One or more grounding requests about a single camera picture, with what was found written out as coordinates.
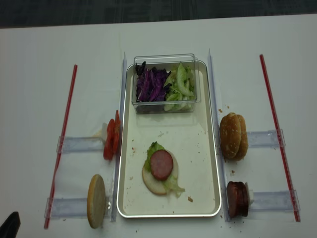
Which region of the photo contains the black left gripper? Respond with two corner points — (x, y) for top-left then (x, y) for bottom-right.
(0, 211), (20, 238)

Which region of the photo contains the shredded purple cabbage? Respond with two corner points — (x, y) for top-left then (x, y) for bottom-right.
(135, 61), (171, 102)

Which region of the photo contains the clear tomato pusher track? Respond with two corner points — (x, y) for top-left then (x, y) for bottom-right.
(56, 136), (104, 154)

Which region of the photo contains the front tomato slice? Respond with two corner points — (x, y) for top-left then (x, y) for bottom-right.
(103, 119), (115, 160)

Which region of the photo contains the tomato slice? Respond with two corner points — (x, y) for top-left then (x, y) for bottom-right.
(103, 119), (115, 160)
(113, 110), (121, 153)

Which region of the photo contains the white tomato pusher block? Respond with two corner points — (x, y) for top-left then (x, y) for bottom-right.
(93, 122), (108, 144)

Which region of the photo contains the back tomato slice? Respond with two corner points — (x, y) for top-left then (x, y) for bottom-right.
(113, 110), (121, 153)

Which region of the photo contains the lettuce leaf on bun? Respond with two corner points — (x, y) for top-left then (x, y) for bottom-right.
(144, 141), (186, 198)

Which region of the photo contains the green lettuce in container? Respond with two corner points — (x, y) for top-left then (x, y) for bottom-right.
(164, 63), (196, 112)

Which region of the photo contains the rear dark meat patty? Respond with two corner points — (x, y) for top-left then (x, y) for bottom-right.
(238, 182), (249, 217)

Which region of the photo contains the clear bun pusher track left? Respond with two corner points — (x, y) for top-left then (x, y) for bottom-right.
(44, 196), (111, 219)

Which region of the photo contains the clear bun pusher track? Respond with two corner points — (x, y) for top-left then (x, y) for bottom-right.
(247, 129), (285, 148)
(44, 196), (111, 219)

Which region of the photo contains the upright bun half left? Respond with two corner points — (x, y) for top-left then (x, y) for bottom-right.
(87, 174), (106, 229)

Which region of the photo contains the left red strip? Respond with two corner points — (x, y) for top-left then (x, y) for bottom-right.
(44, 64), (78, 230)

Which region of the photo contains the red strip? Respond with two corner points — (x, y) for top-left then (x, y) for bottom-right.
(44, 64), (78, 230)
(259, 54), (301, 222)

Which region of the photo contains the round ham slice on bun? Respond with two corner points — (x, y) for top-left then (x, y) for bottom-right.
(150, 149), (173, 181)

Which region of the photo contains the cream metal tray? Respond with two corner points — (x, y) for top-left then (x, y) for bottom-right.
(117, 61), (221, 218)

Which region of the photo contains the clear plastic salad container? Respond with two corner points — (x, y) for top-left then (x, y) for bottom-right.
(131, 54), (201, 114)

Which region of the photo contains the front sesame bun top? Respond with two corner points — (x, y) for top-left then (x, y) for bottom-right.
(219, 113), (242, 159)

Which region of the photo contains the white patty pusher block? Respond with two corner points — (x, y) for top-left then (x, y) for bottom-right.
(245, 182), (254, 206)

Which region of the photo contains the clear patty pusher track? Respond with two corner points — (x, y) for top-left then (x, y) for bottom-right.
(249, 190), (300, 212)

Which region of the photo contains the clear bun pusher track right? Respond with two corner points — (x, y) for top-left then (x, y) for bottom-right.
(247, 129), (285, 148)

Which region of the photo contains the right red strip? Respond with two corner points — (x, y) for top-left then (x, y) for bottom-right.
(259, 54), (301, 222)

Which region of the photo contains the right long clear rail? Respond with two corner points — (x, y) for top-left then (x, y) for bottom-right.
(208, 49), (230, 222)

